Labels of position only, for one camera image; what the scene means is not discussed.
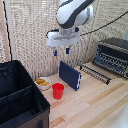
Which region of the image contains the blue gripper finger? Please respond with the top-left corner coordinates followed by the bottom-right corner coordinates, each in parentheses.
top-left (65, 47), bottom-right (71, 55)
top-left (53, 49), bottom-right (59, 57)

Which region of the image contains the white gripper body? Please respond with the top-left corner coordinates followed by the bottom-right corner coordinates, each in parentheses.
top-left (45, 28), bottom-right (81, 49)

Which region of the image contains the blue hardcover book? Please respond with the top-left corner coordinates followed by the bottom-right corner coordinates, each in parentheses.
top-left (58, 60), bottom-right (83, 92)

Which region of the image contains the red plastic cup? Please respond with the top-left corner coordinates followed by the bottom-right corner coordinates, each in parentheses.
top-left (51, 82), bottom-right (65, 100)

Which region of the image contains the woven folding screen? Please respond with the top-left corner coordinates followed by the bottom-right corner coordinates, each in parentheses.
top-left (0, 0), bottom-right (128, 81)

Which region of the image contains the yellow food piece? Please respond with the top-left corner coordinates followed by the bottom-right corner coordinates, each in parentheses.
top-left (39, 81), bottom-right (51, 87)
top-left (35, 78), bottom-right (47, 85)

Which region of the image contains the white bowl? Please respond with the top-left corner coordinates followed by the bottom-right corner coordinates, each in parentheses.
top-left (35, 76), bottom-right (53, 92)

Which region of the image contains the black dish rack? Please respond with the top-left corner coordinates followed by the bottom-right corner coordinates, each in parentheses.
top-left (92, 37), bottom-right (128, 80)

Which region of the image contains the thin black pole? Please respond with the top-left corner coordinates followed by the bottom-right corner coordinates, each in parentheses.
top-left (2, 0), bottom-right (13, 63)

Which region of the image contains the black fabric storage box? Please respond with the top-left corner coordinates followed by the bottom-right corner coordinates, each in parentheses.
top-left (0, 59), bottom-right (52, 128)

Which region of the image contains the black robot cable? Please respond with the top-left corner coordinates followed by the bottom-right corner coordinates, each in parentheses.
top-left (79, 10), bottom-right (128, 37)

